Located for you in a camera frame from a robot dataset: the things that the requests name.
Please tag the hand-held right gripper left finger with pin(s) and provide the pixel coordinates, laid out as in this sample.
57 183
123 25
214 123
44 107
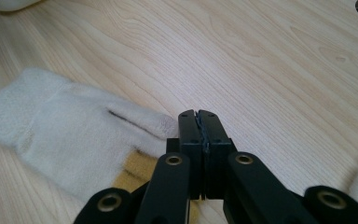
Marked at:
189 133

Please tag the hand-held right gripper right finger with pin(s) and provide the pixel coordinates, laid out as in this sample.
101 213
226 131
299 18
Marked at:
217 133

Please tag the white plastic bin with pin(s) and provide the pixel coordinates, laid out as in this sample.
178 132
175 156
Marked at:
15 4

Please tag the orange object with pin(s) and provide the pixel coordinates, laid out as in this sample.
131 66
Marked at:
68 137

